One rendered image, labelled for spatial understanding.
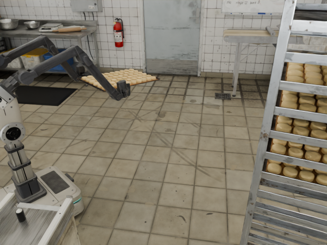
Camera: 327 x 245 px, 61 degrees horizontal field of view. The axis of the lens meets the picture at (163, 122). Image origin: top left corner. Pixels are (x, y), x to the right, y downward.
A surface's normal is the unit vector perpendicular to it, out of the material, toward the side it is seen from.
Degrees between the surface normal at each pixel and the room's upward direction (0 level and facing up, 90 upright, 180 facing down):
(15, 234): 0
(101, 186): 0
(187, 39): 90
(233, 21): 90
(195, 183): 0
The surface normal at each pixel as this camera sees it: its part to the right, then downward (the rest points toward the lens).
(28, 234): -0.01, -0.87
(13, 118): 0.69, 0.50
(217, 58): -0.17, 0.48
